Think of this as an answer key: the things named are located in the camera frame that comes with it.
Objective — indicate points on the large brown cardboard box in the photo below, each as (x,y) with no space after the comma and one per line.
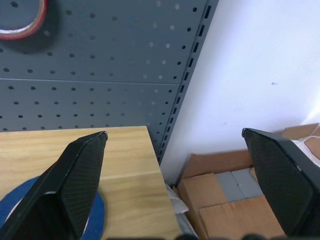
(220,200)

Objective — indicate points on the grey perforated pegboard panel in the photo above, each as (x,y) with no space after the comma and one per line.
(100,65)

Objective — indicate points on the small brown cardboard box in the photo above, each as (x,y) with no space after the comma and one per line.
(306,137)

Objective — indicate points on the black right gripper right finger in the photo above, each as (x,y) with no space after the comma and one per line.
(282,185)

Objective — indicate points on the blue tape roll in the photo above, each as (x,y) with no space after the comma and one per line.
(96,217)

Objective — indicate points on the red tape roll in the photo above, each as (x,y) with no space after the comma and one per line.
(23,26)

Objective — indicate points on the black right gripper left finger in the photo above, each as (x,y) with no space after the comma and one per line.
(67,190)

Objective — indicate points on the clear plastic bag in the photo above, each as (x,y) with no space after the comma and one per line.
(178,203)

